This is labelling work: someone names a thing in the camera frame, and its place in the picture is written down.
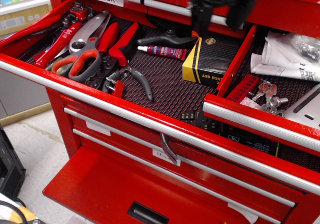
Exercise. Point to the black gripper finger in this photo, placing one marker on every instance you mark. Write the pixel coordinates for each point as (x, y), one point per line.
(238, 12)
(201, 18)

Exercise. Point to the red threadlocker glue tube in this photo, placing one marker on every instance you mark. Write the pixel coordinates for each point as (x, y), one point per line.
(162, 51)

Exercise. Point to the large open red drawer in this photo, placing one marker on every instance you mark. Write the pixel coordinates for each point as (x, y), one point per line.
(131, 124)

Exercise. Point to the small open red drawer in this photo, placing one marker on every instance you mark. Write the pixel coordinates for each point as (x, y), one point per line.
(256, 103)

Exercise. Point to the black clamp tool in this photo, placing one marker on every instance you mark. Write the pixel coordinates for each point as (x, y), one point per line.
(168, 39)

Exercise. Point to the black yellow wrench set box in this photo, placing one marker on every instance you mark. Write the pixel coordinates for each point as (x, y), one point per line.
(210, 58)

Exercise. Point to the white folded paper sheets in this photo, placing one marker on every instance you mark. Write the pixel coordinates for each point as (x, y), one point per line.
(280, 58)

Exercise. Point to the red hex key holder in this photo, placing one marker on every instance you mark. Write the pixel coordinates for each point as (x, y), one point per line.
(240, 92)

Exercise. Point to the clear bag of screws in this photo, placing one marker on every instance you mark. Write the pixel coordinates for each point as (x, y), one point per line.
(307, 47)

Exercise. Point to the silver key bunch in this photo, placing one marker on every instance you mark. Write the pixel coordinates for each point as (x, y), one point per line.
(266, 89)

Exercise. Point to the silver hex bolt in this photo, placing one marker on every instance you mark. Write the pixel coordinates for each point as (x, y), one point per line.
(277, 102)

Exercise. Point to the black crimper die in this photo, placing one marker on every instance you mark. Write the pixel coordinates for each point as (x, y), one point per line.
(197, 118)

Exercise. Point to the red tool chest cabinet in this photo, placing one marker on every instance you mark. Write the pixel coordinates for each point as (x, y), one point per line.
(189, 156)

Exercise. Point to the silver metal plate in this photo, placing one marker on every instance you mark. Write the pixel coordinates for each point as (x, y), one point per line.
(306, 110)

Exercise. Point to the black labelled box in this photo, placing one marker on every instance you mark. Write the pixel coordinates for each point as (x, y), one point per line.
(251, 140)

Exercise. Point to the silver hook tool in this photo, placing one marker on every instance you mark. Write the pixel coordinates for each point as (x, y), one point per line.
(165, 145)

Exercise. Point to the white adhesives label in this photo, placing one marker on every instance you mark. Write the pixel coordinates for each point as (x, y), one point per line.
(163, 156)

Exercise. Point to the open red bottom panel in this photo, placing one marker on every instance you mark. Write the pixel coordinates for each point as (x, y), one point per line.
(103, 188)

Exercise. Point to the black case on floor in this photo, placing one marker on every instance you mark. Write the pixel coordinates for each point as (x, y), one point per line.
(12, 172)

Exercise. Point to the red handled crimping pliers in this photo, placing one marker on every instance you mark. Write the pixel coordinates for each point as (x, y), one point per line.
(117, 57)

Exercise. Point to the grey handled small cutters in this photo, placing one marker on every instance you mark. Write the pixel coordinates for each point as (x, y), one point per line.
(110, 81)

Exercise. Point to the red handled wire stripper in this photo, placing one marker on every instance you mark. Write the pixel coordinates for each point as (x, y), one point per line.
(72, 22)

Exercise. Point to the red grey handled scissors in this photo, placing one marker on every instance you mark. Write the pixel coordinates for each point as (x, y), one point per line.
(84, 58)

